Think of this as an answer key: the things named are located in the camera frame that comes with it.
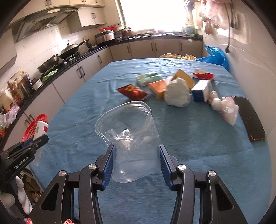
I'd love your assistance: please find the green rag on counter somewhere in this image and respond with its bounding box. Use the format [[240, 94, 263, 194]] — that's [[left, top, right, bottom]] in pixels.
[[42, 69, 58, 83]]

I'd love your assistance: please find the orange tissue pack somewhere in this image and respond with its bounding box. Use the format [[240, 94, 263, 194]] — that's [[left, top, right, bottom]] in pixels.
[[149, 78, 171, 99]]

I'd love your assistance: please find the range hood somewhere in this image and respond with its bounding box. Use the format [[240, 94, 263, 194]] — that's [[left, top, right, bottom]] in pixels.
[[9, 6, 77, 43]]

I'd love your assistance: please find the silver rice cooker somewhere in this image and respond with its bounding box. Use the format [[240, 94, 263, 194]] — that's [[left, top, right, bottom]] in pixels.
[[95, 30, 115, 45]]

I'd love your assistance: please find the dark frying pan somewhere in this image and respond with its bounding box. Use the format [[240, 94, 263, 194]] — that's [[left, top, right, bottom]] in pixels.
[[37, 54, 59, 73]]

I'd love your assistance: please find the blue table cloth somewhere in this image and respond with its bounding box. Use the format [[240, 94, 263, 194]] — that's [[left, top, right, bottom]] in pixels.
[[30, 58, 272, 223]]

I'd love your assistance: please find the wok with lid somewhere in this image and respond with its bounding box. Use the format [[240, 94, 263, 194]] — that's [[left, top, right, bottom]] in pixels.
[[59, 40, 87, 59]]

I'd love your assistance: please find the red snack bag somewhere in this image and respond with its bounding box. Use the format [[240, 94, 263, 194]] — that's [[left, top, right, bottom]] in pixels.
[[117, 84, 148, 101]]

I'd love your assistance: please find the white cloth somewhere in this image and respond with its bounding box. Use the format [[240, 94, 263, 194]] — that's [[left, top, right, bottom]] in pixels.
[[164, 78, 191, 107]]

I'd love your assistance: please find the red white wrapper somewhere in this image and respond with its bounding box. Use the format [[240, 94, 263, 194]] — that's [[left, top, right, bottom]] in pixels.
[[192, 69, 215, 81]]

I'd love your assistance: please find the pink white plastic bag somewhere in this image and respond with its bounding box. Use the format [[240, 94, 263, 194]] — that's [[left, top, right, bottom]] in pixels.
[[208, 90, 239, 126]]

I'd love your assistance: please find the white blue carton box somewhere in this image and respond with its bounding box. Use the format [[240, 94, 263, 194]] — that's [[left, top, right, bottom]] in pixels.
[[191, 80, 213, 102]]

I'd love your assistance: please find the red plastic mesh basket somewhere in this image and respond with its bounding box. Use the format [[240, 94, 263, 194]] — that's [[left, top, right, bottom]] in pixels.
[[21, 113, 48, 142]]

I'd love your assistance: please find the white tissue box on counter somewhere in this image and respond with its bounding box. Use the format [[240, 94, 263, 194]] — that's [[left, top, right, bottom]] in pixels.
[[32, 78, 43, 90]]

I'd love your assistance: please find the white plastic bag on counter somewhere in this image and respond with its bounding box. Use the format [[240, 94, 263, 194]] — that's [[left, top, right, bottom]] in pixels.
[[0, 105, 20, 129]]

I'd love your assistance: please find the yellow cardboard box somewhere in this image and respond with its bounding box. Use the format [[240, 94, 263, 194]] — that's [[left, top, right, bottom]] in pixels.
[[171, 69, 194, 89]]

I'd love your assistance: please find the dark soy sauce bottle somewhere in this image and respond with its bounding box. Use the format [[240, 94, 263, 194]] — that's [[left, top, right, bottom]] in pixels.
[[18, 73, 34, 99]]

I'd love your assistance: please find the white red bottle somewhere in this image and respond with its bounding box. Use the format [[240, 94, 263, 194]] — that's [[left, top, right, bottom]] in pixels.
[[33, 121, 49, 167]]

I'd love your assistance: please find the dark pot by window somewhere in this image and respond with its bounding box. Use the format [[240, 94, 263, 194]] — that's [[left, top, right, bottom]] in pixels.
[[114, 26, 134, 41]]

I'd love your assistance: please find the clear plastic container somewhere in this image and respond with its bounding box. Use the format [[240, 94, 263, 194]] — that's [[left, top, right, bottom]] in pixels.
[[95, 101, 160, 183]]

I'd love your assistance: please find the green tissue pack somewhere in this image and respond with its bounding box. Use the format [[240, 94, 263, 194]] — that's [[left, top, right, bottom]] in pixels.
[[136, 72, 162, 87]]

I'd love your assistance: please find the red label sauce bottle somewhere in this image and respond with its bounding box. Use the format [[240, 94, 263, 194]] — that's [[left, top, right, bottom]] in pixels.
[[7, 81, 22, 105]]

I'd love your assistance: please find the blue plastic bag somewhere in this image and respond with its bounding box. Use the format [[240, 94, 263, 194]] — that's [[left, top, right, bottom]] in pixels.
[[196, 45, 230, 72]]

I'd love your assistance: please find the yellow wicker chair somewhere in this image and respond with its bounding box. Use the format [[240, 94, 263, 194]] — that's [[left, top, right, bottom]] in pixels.
[[159, 53, 197, 61]]

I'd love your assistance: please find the black phone case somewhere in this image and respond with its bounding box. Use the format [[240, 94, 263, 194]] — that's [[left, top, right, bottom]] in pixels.
[[233, 96, 266, 141]]

